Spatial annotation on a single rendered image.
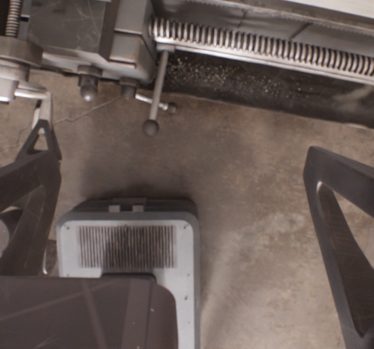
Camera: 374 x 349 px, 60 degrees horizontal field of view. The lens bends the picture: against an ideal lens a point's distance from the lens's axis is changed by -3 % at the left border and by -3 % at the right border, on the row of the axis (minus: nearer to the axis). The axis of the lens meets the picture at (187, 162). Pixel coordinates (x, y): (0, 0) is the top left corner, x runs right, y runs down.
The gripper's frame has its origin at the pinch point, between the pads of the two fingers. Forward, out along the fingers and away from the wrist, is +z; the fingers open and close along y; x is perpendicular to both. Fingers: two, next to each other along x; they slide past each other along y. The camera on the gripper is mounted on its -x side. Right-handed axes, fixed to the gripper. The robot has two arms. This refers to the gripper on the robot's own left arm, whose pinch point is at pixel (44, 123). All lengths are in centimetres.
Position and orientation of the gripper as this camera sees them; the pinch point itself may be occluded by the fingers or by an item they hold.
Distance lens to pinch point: 61.8
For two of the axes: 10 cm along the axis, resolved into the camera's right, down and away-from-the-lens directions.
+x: 9.4, 1.3, 3.1
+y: -2.9, -1.4, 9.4
